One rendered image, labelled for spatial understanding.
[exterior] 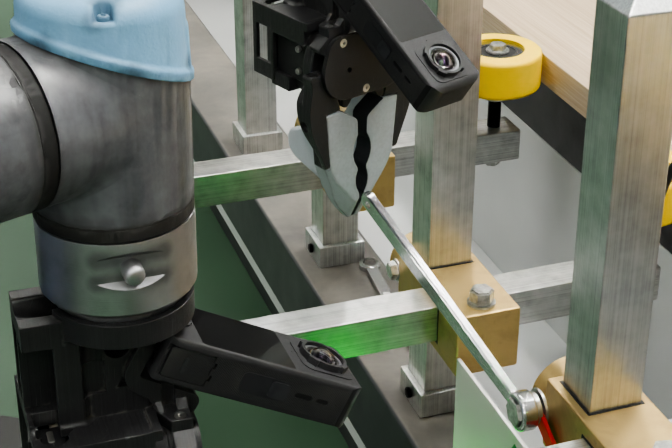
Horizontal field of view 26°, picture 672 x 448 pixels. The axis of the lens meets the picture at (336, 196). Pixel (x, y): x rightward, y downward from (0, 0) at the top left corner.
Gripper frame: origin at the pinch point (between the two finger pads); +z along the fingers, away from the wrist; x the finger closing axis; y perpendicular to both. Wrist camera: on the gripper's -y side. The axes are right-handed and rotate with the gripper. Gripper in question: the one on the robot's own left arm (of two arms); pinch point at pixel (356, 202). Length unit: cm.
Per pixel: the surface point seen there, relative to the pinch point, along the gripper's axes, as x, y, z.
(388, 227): 1.8, -5.5, -0.9
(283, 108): -45, 69, 29
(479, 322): -5.0, -7.8, 8.2
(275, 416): -55, 85, 91
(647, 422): 0.0, -26.9, 3.8
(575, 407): 2.2, -23.2, 3.8
